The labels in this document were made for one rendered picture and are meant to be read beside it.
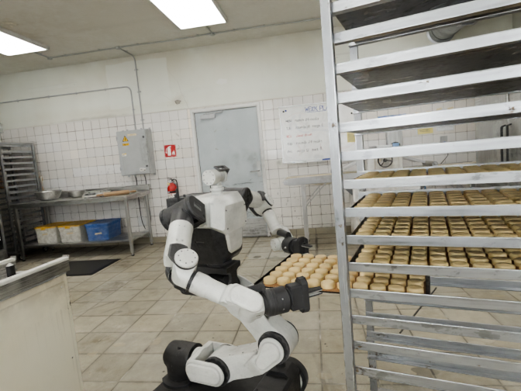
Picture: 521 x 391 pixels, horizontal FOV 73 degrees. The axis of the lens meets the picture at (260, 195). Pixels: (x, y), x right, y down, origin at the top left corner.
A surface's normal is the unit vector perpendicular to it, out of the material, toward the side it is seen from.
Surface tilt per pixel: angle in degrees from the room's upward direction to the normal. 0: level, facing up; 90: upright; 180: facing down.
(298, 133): 90
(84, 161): 90
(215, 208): 86
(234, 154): 90
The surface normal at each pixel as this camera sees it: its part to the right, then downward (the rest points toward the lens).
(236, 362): -0.42, 0.14
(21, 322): 0.97, -0.06
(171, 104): -0.14, 0.12
